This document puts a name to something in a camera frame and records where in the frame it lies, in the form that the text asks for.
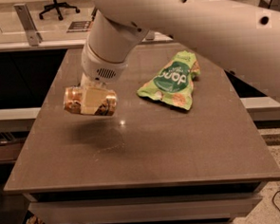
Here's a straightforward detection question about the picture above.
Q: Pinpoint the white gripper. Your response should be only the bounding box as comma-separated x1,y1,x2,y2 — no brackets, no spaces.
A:
80,44,127,115

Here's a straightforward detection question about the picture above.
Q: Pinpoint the orange soda can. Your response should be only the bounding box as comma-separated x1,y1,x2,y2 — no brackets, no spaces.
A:
64,86,118,116

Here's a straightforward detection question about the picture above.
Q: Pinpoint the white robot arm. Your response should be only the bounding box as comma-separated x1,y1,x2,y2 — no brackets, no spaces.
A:
82,0,280,102

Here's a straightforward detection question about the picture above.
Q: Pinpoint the green snack bag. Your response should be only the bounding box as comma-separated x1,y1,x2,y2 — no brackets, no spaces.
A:
137,50,200,110

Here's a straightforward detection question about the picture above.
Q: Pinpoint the black office chair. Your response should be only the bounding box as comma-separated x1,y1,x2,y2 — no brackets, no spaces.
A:
39,0,81,21

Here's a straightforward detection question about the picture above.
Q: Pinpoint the left metal glass post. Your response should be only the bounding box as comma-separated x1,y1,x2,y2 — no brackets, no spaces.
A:
13,3,43,47

